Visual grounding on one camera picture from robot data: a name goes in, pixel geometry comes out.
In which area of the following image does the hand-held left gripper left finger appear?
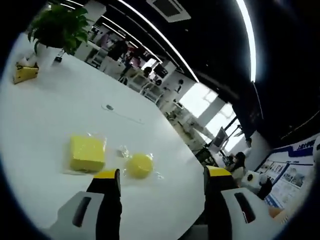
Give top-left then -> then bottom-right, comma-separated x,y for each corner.
48,168 -> 124,240

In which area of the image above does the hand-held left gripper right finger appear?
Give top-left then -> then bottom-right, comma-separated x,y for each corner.
203,166 -> 285,240

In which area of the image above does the round yellow silicone block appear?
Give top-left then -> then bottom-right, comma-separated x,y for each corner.
125,152 -> 155,180

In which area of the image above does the square yellow silicone block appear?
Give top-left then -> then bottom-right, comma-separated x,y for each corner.
69,134 -> 107,173

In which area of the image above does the clear plastic wrapper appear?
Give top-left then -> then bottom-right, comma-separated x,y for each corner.
116,145 -> 132,159

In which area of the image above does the standing display screen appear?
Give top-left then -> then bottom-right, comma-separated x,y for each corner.
211,126 -> 230,151

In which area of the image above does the long ceiling light strip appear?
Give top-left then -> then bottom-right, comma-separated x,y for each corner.
235,0 -> 258,83
116,0 -> 201,84

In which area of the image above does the small black desk item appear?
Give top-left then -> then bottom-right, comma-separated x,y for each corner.
54,49 -> 65,63

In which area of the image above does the yellow tissue box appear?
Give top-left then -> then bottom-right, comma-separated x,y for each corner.
13,56 -> 41,85

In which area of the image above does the white plant pot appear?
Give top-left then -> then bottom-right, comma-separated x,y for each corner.
37,43 -> 64,69

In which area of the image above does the green potted plant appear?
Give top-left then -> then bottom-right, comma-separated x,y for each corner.
26,3 -> 94,56

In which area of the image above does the ceiling air conditioner unit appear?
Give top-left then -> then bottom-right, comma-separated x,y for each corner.
145,0 -> 192,24

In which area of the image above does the blue white wall poster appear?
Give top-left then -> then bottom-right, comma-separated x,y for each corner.
264,141 -> 316,209

